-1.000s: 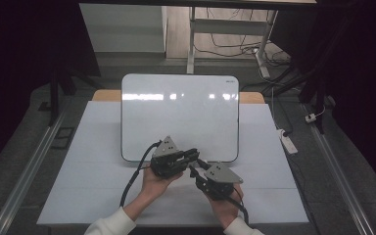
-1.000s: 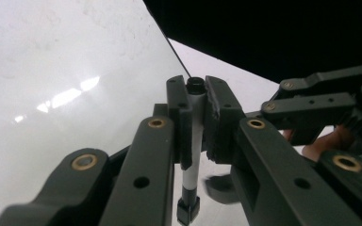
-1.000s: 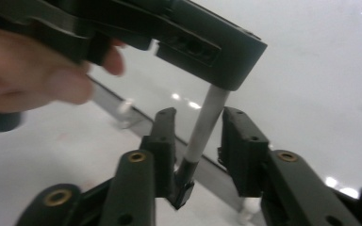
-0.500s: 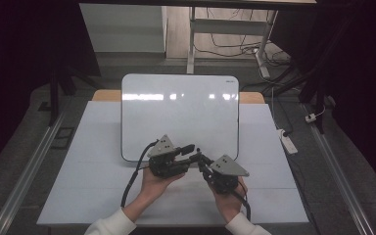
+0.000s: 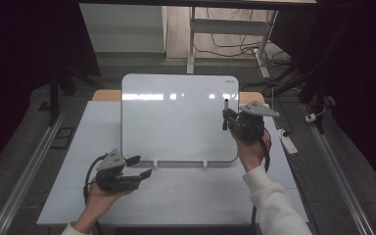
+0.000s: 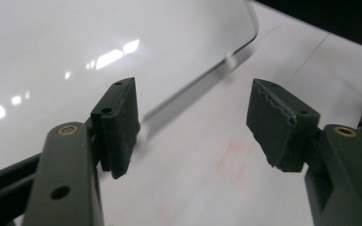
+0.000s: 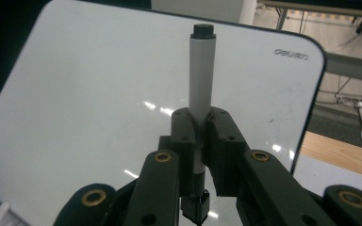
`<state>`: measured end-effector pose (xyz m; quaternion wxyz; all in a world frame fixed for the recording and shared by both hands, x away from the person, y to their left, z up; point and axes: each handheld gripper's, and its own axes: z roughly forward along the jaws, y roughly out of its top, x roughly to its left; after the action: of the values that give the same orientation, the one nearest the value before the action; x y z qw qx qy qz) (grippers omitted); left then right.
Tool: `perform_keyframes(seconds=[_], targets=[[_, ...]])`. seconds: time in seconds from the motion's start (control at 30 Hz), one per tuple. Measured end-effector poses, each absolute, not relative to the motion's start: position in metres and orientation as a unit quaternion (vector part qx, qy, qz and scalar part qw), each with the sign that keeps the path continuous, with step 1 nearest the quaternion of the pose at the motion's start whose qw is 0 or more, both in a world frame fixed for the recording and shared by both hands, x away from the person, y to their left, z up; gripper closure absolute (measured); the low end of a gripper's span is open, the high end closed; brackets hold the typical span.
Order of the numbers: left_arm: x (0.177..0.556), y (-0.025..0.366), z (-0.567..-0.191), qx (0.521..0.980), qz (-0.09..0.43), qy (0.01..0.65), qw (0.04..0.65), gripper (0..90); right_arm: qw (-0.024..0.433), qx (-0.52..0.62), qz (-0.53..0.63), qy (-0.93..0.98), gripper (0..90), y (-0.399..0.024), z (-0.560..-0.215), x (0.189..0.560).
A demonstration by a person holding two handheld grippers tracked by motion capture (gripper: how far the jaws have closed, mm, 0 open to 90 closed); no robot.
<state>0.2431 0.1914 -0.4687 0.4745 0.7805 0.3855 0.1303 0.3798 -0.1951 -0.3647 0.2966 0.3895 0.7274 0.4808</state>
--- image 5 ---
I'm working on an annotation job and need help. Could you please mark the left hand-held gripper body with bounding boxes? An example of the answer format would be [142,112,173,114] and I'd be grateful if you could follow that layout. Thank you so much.
[94,148,137,193]

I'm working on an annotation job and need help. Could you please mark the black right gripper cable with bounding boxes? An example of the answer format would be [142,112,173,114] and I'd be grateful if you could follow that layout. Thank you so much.
[250,127,272,235]

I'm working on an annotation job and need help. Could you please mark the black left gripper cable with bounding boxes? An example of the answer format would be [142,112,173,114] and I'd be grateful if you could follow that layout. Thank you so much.
[82,153,110,235]

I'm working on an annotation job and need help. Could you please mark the white power strip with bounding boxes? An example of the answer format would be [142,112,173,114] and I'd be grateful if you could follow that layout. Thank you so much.
[275,128,299,156]

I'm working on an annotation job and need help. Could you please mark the black stand legs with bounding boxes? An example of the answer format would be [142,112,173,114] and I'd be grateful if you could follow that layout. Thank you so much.
[260,63,328,135]
[46,63,103,127]

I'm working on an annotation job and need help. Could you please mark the white magnetic whiteboard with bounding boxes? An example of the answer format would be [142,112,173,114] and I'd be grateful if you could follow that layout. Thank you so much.
[120,73,240,164]

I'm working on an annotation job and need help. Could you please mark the black curtain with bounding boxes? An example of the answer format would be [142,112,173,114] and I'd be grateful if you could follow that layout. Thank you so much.
[269,0,376,199]
[0,0,102,179]

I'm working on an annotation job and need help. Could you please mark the wooden board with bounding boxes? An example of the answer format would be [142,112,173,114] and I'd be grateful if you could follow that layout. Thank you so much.
[91,89,266,105]

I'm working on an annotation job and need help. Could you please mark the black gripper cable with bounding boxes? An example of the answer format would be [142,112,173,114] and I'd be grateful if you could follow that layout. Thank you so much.
[250,127,272,235]
[82,153,110,235]

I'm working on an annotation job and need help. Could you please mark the black floor cables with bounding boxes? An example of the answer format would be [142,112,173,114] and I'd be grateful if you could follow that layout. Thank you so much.
[194,7,292,68]

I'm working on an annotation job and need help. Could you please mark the white desk frame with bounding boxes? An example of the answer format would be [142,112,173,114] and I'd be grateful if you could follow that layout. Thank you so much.
[186,6,279,79]

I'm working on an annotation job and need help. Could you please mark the person's right hand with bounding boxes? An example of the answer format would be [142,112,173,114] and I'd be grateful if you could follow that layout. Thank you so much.
[230,128,273,174]

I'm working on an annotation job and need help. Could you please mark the white cabinet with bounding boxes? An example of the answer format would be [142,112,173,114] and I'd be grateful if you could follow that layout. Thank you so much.
[78,3,168,54]

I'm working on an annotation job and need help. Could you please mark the black and white marker pen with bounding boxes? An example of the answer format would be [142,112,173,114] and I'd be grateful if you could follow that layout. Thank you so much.
[221,98,231,132]

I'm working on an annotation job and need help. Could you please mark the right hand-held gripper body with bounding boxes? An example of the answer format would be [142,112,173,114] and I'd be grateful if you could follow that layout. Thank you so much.
[230,100,281,146]

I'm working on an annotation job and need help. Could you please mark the black floor frame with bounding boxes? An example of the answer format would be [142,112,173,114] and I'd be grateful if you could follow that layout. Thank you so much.
[50,125,76,151]

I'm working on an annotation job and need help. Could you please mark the aluminium floor rail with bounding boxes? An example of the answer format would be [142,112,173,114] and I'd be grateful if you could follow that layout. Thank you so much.
[301,103,376,235]
[0,109,71,235]

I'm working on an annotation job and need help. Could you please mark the person's left hand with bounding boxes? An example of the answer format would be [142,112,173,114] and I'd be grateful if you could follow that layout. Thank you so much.
[74,175,135,229]

